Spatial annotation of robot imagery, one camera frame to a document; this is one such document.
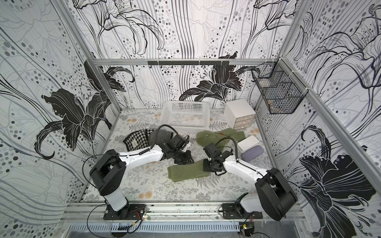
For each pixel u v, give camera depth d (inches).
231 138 27.6
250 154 34.6
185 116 45.1
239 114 38.7
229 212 28.2
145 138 36.6
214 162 24.9
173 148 27.0
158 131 39.7
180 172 32.3
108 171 19.4
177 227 30.1
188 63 37.3
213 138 38.1
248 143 38.0
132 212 28.6
